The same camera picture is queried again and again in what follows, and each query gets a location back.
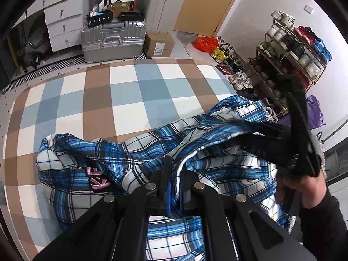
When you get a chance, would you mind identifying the round grey rug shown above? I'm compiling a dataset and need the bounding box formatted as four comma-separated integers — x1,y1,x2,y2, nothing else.
176,31,207,59

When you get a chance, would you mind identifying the silver suitcase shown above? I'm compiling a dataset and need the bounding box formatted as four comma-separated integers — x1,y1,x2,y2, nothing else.
81,19,147,62

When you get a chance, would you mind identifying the black printed box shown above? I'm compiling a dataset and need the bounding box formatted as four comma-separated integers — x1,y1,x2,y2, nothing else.
87,10,113,28

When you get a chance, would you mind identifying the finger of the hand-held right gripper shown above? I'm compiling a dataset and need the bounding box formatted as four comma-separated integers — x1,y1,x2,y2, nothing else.
236,135,294,167
246,122,293,138

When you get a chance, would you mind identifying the metal rod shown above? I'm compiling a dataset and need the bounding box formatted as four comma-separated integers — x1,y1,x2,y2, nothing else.
317,126,346,143

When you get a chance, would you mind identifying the purple bag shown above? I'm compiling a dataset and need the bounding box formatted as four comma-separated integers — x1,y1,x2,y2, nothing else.
277,95,327,129

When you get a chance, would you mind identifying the wooden door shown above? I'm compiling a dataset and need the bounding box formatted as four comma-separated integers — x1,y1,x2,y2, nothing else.
174,0,248,33

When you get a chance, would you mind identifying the white desk with drawers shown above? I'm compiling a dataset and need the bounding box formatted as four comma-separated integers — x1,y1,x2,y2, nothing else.
26,0,90,53

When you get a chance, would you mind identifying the black duffel bag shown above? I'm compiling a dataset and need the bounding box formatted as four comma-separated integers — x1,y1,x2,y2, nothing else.
15,23,52,70

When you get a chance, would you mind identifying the white suitcase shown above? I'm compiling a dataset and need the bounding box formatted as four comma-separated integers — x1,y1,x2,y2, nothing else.
151,0,191,32

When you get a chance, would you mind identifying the flat black box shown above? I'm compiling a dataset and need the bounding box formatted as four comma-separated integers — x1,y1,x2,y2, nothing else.
119,12,144,22

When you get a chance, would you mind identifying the person's right forearm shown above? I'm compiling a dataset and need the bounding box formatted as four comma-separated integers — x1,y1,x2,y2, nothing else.
292,187,348,253

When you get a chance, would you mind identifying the dark cabinet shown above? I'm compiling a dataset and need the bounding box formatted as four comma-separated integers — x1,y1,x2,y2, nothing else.
322,141,348,185

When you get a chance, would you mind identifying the orange plastic bag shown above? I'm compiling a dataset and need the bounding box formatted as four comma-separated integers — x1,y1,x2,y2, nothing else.
194,36,220,53

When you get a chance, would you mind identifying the brown box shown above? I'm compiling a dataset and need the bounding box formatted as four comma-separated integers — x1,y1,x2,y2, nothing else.
107,1,134,18

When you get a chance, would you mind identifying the blue plaid shirt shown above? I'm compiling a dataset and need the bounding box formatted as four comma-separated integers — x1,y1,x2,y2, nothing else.
36,96,297,261

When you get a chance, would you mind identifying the checkered bed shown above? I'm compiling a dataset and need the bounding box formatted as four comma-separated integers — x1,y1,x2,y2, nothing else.
1,58,240,261

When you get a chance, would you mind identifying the sealed cardboard box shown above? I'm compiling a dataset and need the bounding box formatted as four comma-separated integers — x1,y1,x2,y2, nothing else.
143,31,175,57

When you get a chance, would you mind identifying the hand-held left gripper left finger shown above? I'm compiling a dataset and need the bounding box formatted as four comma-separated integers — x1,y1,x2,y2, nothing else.
33,156,173,261

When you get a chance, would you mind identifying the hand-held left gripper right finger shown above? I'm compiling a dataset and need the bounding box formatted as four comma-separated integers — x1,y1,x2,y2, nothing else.
179,169,318,261

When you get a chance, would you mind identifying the row of floor shoes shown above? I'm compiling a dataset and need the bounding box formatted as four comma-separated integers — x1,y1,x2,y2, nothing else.
211,41,280,123

